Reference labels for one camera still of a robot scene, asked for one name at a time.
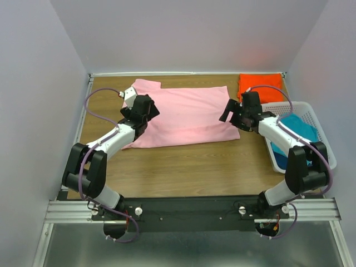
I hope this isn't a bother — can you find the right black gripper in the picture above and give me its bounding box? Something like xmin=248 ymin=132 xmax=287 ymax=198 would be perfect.
xmin=218 ymin=99 xmax=249 ymax=132

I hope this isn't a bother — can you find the pink t shirt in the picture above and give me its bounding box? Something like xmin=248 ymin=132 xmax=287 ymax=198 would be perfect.
xmin=125 ymin=79 xmax=240 ymax=149

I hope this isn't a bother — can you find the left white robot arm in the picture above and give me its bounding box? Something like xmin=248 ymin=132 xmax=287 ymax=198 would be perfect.
xmin=62 ymin=95 xmax=160 ymax=220

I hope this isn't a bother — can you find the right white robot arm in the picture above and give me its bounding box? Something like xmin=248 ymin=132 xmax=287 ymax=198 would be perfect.
xmin=219 ymin=91 xmax=333 ymax=218

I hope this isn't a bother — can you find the folded orange t shirt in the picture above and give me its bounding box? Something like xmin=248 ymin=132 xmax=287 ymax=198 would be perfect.
xmin=236 ymin=73 xmax=284 ymax=104

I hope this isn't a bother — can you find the white plastic basket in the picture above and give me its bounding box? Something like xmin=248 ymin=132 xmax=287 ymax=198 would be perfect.
xmin=262 ymin=101 xmax=337 ymax=174

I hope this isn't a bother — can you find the teal t shirt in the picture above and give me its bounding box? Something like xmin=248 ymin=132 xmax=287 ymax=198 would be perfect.
xmin=271 ymin=113 xmax=319 ymax=156

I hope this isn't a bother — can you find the dark blue cloth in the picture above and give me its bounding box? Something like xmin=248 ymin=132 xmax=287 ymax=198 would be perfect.
xmin=274 ymin=153 xmax=288 ymax=170

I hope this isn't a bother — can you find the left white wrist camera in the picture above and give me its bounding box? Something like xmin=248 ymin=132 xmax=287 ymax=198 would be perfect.
xmin=118 ymin=86 xmax=137 ymax=108

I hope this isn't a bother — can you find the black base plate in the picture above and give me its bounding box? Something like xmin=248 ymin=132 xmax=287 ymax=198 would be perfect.
xmin=92 ymin=195 xmax=289 ymax=233

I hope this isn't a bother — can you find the aluminium frame rail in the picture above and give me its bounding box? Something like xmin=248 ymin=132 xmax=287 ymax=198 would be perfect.
xmin=32 ymin=72 xmax=94 ymax=267

